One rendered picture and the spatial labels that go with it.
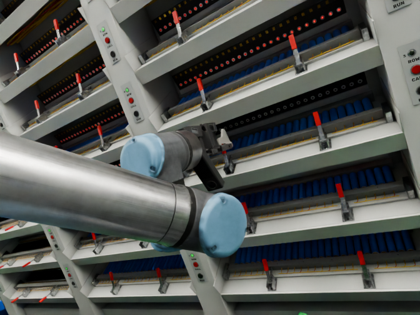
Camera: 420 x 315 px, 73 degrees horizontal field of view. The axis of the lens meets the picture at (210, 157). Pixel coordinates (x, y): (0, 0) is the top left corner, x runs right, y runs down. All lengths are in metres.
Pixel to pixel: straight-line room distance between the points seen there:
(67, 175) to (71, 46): 0.81
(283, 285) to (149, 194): 0.67
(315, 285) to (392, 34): 0.66
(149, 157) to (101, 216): 0.18
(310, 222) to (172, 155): 0.45
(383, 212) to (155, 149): 0.56
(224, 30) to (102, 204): 0.56
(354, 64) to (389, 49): 0.07
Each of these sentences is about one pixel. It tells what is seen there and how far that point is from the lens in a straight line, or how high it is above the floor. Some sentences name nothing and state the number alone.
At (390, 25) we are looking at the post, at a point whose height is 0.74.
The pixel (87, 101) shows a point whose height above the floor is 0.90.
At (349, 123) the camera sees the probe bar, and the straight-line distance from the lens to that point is 0.78.
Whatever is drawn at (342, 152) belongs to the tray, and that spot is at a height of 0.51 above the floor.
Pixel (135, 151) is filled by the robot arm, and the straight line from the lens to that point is 0.52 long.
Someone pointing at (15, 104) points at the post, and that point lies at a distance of 1.50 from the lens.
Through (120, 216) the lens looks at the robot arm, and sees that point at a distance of 0.35.
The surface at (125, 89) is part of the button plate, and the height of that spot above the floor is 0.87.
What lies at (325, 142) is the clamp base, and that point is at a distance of 0.76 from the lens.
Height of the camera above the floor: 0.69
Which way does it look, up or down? 7 degrees down
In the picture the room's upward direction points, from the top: 20 degrees counter-clockwise
